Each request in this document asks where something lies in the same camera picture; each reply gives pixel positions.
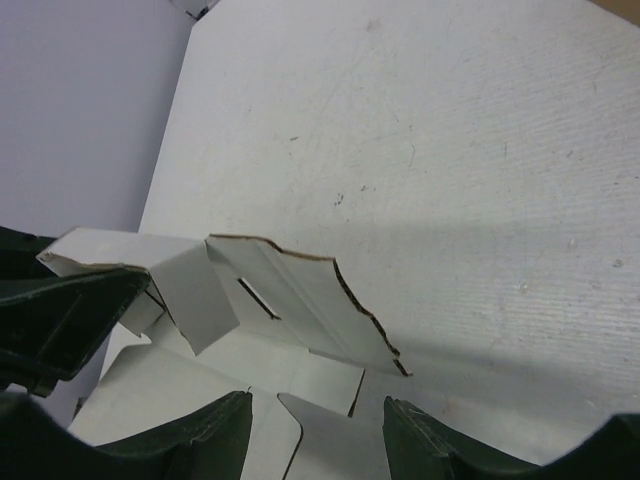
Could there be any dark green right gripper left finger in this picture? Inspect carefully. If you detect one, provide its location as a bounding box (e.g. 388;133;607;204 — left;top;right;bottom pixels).
1;391;253;480

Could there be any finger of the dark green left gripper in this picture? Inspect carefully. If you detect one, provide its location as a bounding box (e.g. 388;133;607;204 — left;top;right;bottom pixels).
1;227;56;281
1;268;150;397

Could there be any white paper box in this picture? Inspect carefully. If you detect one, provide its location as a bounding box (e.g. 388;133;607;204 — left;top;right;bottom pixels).
39;228;406;479

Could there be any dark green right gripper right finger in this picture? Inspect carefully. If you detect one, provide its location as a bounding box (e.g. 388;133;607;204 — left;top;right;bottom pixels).
382;397;639;479

